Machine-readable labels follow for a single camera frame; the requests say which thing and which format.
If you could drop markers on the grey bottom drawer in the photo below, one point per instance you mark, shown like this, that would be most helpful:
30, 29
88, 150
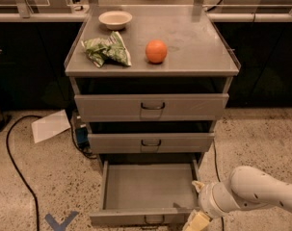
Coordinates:
147, 194

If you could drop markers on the grey drawer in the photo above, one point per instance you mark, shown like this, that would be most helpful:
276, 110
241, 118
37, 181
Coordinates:
150, 107
147, 194
150, 143

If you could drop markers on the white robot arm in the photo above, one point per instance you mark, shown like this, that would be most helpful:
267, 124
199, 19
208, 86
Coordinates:
246, 188

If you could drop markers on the grey drawer cabinet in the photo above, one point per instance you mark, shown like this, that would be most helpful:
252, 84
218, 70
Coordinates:
197, 62

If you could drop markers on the grey top drawer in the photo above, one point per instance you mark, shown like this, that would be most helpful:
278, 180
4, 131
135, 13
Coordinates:
150, 107

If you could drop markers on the grey middle drawer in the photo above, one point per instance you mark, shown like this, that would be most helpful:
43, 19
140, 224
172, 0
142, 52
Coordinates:
150, 143

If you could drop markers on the orange fruit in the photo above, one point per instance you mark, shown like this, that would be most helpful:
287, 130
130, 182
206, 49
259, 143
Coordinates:
156, 51

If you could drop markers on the green chip bag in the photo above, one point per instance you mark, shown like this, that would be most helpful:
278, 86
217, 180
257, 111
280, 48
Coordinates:
100, 50

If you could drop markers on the blue power device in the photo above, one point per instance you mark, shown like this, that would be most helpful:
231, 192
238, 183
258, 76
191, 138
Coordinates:
81, 134

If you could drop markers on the white paper bowl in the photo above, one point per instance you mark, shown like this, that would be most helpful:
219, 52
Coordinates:
115, 20

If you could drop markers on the white paper sheet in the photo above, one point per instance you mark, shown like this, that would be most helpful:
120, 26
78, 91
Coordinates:
50, 126

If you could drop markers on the dark counter cabinets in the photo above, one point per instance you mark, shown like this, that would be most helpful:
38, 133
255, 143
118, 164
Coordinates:
33, 54

